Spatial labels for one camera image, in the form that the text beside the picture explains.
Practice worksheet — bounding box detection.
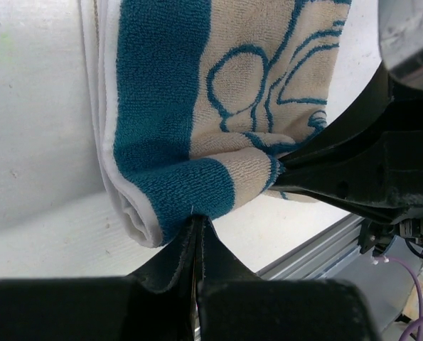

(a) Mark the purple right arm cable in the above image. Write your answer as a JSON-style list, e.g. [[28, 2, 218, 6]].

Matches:
[[388, 257, 423, 341]]

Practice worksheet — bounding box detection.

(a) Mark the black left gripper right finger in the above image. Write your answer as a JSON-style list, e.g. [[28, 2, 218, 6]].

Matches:
[[198, 216, 257, 283]]

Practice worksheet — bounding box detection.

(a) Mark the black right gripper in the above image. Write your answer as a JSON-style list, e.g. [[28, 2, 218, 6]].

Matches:
[[274, 65, 423, 254]]

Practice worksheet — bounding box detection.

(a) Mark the blue beige Doraemon towel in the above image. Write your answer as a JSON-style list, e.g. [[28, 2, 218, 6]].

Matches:
[[80, 1, 350, 248]]

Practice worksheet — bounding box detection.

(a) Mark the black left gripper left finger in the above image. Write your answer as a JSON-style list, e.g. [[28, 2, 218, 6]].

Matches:
[[129, 216, 199, 295]]

